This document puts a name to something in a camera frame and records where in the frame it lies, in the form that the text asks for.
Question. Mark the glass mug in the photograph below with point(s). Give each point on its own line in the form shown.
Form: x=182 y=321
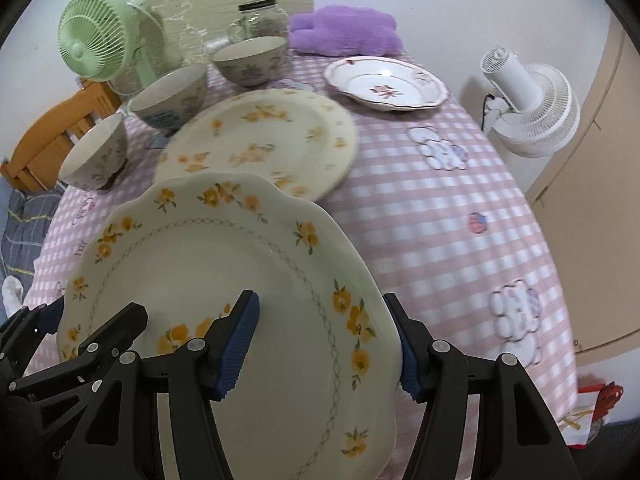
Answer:
x=237 y=31

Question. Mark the scalloped yellow flower plate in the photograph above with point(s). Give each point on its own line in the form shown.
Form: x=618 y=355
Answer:
x=315 y=394

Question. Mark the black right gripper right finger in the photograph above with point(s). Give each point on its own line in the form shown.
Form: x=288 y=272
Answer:
x=436 y=375

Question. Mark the pink checkered tablecloth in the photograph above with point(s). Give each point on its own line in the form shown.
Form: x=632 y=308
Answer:
x=438 y=222

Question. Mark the glass jar black lid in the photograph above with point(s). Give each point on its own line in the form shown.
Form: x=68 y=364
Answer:
x=261 y=19

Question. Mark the red gift bag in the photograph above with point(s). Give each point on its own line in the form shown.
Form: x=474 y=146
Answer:
x=582 y=424

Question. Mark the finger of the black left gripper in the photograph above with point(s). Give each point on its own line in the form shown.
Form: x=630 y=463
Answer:
x=61 y=387
x=21 y=335

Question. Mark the grey plaid pillow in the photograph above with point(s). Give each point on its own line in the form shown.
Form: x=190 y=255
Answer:
x=25 y=221

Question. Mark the pile of clothes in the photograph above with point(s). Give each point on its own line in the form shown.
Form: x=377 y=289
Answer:
x=12 y=293

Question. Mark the white red flower plate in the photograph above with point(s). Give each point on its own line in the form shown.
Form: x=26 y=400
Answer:
x=386 y=84

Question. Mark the beige cabinet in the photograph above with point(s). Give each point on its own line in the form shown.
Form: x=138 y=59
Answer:
x=587 y=204

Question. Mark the green desk fan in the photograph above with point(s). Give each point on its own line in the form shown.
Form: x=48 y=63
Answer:
x=118 y=42

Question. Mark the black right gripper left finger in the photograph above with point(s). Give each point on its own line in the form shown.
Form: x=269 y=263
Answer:
x=202 y=372

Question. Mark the floral ceramic bowl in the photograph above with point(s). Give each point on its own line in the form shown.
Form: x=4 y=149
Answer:
x=97 y=156
x=251 y=62
x=174 y=99

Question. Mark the white standing fan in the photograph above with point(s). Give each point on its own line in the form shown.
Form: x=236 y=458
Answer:
x=542 y=112

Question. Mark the round yellow flower plate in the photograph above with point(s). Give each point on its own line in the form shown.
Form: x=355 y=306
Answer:
x=300 y=141

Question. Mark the purple plush toy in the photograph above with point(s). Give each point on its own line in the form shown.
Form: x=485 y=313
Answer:
x=338 y=31

